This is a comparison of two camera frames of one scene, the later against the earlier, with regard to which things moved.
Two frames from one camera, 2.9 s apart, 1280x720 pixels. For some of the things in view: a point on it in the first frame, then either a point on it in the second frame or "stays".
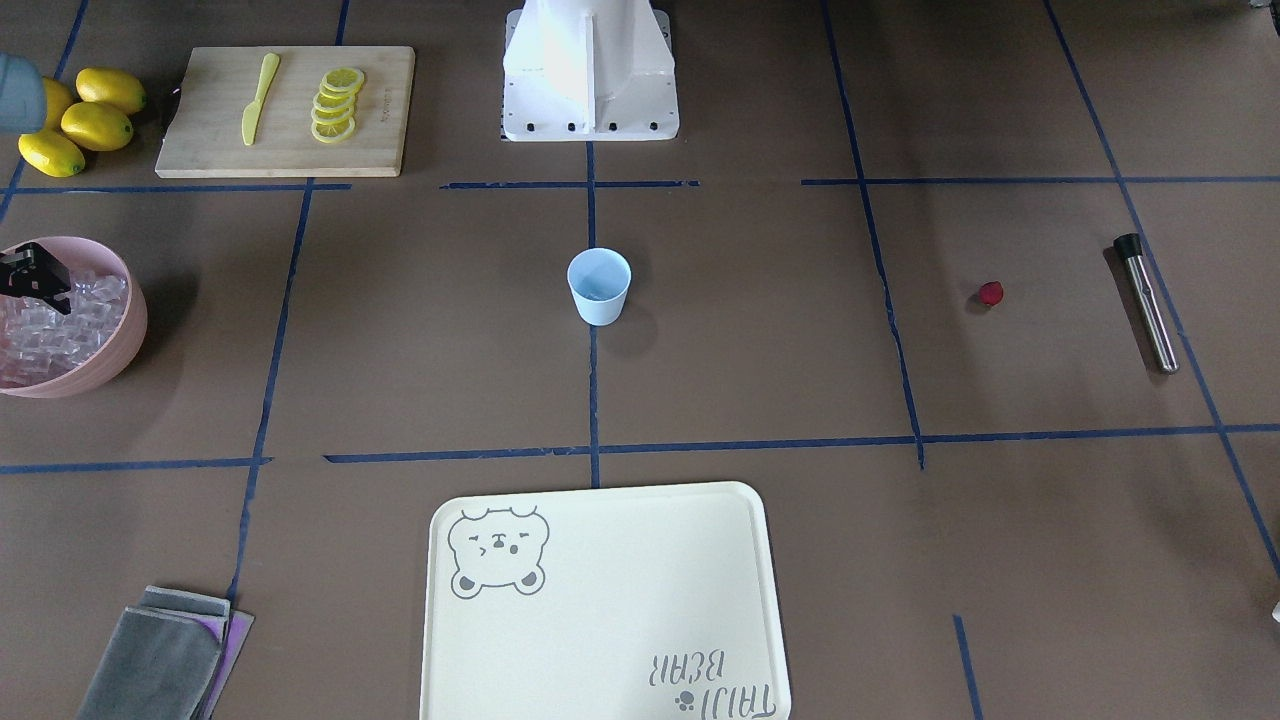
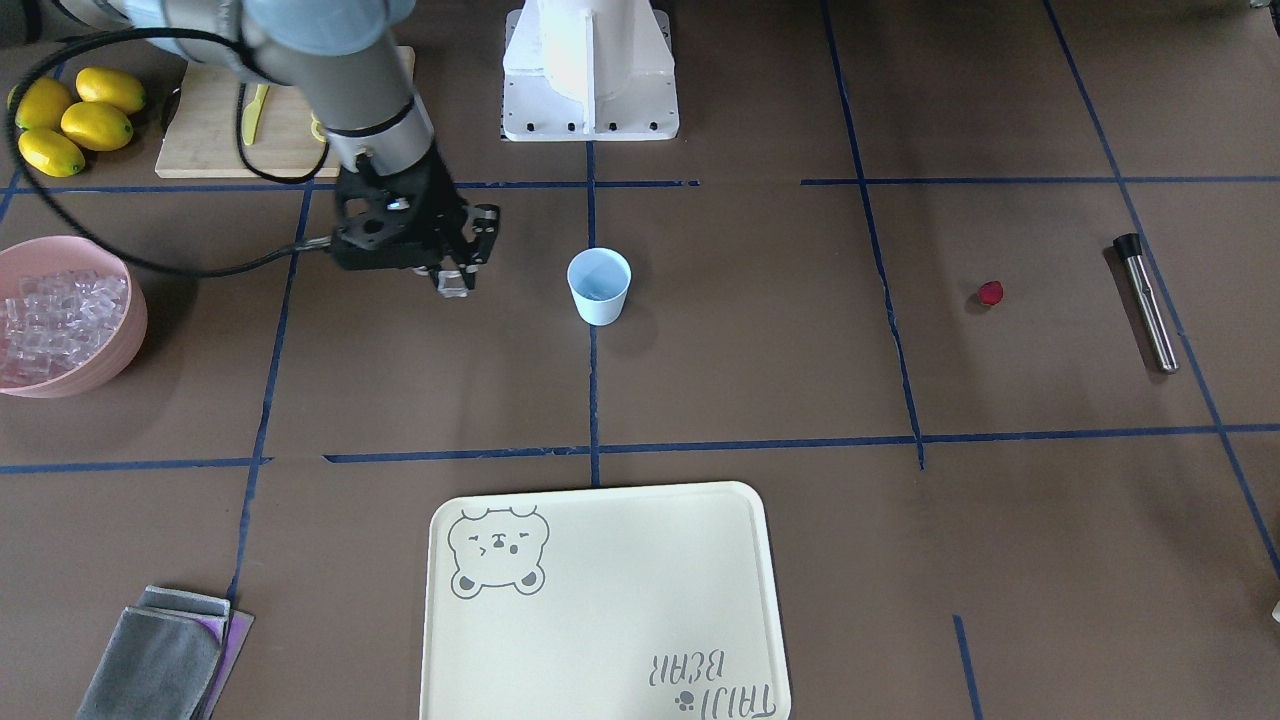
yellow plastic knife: [251, 111] stays
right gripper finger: [30, 270] → [485, 222]
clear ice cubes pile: [39, 343] stays
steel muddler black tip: [1130, 246] stays
